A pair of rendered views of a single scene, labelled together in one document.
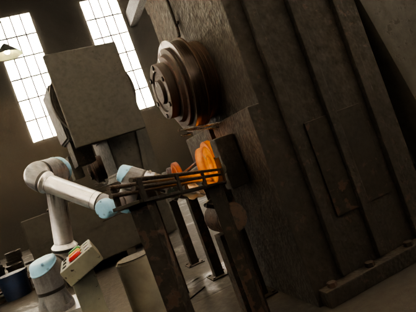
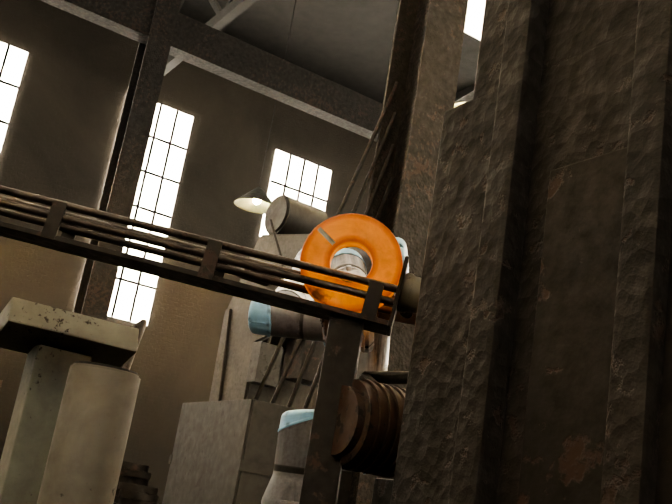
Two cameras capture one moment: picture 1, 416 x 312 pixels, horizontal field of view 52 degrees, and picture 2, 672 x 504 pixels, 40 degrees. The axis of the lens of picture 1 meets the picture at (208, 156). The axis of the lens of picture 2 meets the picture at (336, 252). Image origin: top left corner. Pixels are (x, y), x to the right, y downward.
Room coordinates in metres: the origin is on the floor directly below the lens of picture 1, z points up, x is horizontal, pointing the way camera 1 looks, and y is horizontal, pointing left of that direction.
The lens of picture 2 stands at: (1.40, -1.28, 0.34)
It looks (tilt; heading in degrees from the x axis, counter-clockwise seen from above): 16 degrees up; 79
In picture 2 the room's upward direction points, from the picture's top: 9 degrees clockwise
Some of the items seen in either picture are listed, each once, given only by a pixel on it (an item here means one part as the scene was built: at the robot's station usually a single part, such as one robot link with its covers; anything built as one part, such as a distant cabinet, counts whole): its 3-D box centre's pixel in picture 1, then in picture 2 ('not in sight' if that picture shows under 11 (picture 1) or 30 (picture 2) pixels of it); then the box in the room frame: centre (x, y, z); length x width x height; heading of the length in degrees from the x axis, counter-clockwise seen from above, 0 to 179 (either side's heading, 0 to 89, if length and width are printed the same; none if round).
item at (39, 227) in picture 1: (82, 234); not in sight; (4.53, 1.55, 0.39); 1.03 x 0.83 x 0.79; 113
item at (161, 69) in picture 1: (164, 91); not in sight; (2.12, 0.09, 1.11); 0.28 x 0.06 x 0.28; 19
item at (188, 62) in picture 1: (182, 85); not in sight; (2.15, 0.00, 1.11); 0.47 x 0.06 x 0.47; 19
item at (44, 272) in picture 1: (46, 272); (306, 437); (1.83, 0.82, 0.50); 0.13 x 0.12 x 0.14; 158
